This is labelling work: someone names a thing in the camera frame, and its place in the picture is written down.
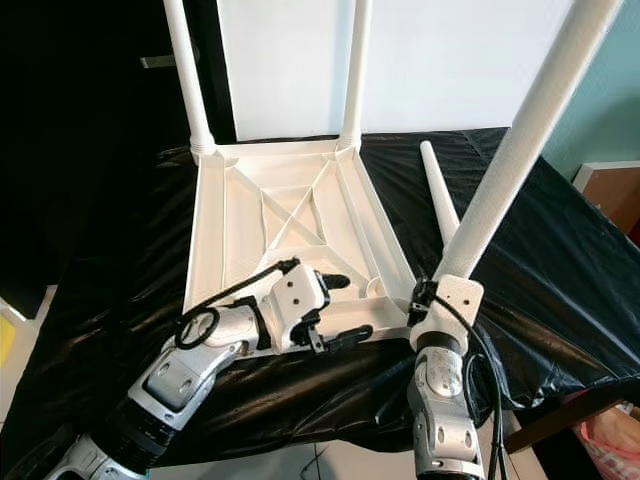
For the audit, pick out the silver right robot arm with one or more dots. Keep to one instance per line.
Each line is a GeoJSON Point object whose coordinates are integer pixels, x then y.
{"type": "Point", "coordinates": [440, 400]}

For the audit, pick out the pink mesh bag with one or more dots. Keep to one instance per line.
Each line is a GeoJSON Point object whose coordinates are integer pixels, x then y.
{"type": "Point", "coordinates": [615, 445]}

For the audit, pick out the black plastic table cover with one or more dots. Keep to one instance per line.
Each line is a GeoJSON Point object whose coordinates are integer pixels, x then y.
{"type": "Point", "coordinates": [560, 300]}

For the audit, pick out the brown white-edged furniture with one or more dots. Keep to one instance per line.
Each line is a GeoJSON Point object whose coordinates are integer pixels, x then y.
{"type": "Point", "coordinates": [615, 195]}

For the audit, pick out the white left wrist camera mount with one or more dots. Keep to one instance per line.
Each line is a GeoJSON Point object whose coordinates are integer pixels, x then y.
{"type": "Point", "coordinates": [295, 295]}

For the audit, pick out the black door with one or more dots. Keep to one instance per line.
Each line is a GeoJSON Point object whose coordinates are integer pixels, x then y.
{"type": "Point", "coordinates": [80, 150]}

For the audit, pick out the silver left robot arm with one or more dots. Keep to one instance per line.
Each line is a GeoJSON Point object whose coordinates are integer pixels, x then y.
{"type": "Point", "coordinates": [190, 370]}

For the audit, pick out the brown wooden table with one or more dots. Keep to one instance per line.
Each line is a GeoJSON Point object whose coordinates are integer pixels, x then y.
{"type": "Point", "coordinates": [585, 420]}

